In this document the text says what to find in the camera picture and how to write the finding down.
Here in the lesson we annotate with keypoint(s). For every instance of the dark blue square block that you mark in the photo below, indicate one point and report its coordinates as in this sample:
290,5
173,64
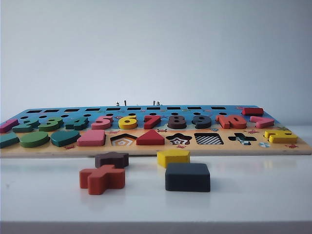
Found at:
187,180

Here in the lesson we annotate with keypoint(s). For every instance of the red number seven piece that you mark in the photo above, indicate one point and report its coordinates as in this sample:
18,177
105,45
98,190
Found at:
149,124

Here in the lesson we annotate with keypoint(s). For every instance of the brown number eight piece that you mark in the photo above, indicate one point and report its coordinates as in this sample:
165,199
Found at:
176,126

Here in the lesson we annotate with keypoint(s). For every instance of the red triangle block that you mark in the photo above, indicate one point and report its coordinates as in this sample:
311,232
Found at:
151,139

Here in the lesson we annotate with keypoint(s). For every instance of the yellow number six piece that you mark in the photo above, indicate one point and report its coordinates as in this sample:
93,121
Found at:
126,126

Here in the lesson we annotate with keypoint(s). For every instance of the yellow pentagon block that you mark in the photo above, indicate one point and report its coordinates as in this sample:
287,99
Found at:
173,157

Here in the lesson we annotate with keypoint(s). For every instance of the dark blue number nine piece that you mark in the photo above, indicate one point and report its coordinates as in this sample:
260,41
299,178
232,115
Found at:
203,124

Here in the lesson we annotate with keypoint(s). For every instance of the pink number five piece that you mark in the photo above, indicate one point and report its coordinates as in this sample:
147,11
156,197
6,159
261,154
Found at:
100,126

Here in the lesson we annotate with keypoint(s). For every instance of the brown star block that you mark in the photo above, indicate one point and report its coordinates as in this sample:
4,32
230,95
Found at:
112,161

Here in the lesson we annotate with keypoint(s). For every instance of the orange number ten piece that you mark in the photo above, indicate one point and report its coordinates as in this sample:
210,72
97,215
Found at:
224,123

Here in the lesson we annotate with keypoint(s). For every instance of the pink trapezoid block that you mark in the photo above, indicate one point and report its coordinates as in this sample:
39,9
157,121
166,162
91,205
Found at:
90,140

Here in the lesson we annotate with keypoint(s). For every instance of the wooden number shape puzzle board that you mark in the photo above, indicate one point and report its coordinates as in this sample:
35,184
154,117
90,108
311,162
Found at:
219,146

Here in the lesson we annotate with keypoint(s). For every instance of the dark green number four piece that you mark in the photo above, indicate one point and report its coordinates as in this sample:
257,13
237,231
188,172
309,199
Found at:
80,125

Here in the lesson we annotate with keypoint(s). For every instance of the orange cross block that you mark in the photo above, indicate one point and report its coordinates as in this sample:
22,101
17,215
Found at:
102,181

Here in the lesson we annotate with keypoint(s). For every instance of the teal heart block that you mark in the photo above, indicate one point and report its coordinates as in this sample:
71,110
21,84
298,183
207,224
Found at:
63,140

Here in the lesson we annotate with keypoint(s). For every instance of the red minus sign piece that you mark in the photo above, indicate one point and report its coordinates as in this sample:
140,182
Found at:
252,111

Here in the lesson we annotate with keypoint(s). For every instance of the pink greater-than sign piece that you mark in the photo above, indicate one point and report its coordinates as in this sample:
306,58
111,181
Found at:
263,123

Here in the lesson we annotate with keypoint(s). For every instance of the green number three piece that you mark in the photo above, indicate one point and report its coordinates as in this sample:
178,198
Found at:
48,127

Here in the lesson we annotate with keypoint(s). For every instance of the green oval block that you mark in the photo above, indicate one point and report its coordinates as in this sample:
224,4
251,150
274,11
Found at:
34,140

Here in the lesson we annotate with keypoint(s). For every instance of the yellow equals sign piece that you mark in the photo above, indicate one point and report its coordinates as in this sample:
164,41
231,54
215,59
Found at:
282,139

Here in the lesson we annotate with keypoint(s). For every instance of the green number two piece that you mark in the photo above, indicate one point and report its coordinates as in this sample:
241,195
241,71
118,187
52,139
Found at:
24,127

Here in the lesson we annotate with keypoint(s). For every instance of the pink number one piece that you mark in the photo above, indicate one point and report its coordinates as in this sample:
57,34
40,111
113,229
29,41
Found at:
7,126

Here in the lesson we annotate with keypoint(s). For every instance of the teal rectangle block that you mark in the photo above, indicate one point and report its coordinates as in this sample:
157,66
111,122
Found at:
8,141

